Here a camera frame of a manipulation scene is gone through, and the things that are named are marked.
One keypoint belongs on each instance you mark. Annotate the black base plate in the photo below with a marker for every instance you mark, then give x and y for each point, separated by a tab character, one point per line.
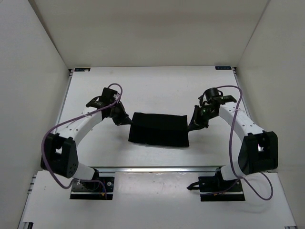
93	190
211	190

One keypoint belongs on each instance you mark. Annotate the right blue corner label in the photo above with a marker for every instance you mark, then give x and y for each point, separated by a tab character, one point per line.
223	68

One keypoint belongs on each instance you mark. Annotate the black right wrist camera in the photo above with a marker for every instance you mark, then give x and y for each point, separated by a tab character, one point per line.
214	96

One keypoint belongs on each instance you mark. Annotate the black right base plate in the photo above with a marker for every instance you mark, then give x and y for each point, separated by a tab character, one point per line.
211	190

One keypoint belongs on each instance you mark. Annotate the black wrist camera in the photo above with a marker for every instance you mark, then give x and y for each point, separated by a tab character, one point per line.
214	96
107	97

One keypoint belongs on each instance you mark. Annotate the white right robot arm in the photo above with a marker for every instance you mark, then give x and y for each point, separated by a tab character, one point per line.
251	148

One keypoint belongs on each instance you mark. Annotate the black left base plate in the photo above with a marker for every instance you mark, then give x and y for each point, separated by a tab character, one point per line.
93	190

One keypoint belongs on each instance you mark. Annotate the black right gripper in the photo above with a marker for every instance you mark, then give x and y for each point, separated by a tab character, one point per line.
197	123

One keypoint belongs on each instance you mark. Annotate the black skirt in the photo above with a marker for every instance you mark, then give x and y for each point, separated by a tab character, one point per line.
159	130

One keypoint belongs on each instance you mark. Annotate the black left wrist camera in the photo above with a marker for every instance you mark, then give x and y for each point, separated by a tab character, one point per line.
107	97

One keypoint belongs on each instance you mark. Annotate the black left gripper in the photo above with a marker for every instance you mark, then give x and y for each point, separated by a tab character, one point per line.
124	119

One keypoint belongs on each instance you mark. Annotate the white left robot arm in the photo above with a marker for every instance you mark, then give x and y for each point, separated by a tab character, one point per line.
60	148

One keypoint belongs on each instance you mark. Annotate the blue corner label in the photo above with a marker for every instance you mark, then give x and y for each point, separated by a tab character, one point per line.
223	68
82	69

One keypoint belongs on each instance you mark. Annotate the left blue corner label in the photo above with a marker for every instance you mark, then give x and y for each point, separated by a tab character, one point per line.
82	69

